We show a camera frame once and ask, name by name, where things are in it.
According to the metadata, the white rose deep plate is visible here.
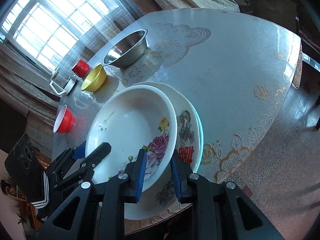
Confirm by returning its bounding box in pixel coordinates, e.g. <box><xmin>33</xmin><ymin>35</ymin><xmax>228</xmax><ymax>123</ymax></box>
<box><xmin>85</xmin><ymin>85</ymin><xmax>177</xmax><ymax>191</ymax></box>

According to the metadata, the teal round plate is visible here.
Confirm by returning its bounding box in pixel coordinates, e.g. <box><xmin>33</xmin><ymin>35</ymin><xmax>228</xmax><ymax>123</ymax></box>
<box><xmin>189</xmin><ymin>102</ymin><xmax>204</xmax><ymax>172</ymax></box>

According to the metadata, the large white dragon plate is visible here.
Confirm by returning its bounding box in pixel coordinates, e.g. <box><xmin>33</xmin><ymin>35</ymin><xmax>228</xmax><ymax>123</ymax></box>
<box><xmin>124</xmin><ymin>81</ymin><xmax>200</xmax><ymax>220</ymax></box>

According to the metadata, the glass electric kettle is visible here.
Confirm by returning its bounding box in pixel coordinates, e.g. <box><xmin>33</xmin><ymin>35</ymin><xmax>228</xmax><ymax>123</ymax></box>
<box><xmin>49</xmin><ymin>68</ymin><xmax>78</xmax><ymax>98</ymax></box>

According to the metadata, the stainless steel bowl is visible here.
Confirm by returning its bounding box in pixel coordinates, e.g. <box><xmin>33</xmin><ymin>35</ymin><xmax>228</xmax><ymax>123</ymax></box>
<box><xmin>102</xmin><ymin>29</ymin><xmax>148</xmax><ymax>69</ymax></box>

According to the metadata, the red mug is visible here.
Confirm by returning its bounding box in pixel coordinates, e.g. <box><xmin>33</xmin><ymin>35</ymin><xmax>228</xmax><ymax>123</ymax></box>
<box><xmin>72</xmin><ymin>60</ymin><xmax>90</xmax><ymax>78</ymax></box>

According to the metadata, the red plastic bowl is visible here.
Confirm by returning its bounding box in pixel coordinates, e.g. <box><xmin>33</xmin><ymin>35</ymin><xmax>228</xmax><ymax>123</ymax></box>
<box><xmin>53</xmin><ymin>105</ymin><xmax>75</xmax><ymax>134</ymax></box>

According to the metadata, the yellow plastic bowl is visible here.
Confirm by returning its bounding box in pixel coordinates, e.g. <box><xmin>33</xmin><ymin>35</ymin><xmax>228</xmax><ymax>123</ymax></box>
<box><xmin>81</xmin><ymin>64</ymin><xmax>107</xmax><ymax>92</ymax></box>

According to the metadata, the sheer white curtain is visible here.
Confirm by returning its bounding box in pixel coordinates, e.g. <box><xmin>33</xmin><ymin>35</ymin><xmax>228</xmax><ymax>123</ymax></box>
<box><xmin>1</xmin><ymin>0</ymin><xmax>142</xmax><ymax>78</ymax></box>

